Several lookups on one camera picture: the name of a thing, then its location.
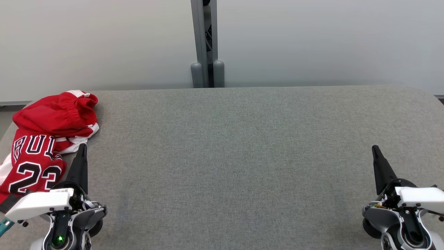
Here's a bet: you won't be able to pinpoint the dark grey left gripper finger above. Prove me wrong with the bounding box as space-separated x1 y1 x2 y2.
66 143 88 195

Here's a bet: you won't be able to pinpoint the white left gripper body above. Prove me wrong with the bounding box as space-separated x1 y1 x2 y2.
5 181 89 222

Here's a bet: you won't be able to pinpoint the grey foam cylinder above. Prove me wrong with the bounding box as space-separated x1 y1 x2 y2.
213 60 225 88
190 62 204 88

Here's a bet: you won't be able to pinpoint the red elastic-waist shorts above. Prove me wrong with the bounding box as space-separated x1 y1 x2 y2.
12 90 100 154

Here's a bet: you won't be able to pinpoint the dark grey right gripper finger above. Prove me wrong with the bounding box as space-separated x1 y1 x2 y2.
372 145 398 195

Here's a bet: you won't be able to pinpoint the left teal-plug black cable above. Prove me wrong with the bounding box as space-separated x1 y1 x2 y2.
0 217 15 238

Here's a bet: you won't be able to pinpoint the grey metal partition post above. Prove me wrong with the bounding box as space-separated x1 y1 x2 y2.
190 0 218 88

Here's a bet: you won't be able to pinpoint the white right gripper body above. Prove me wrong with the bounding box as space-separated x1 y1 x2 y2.
377 178 444 213

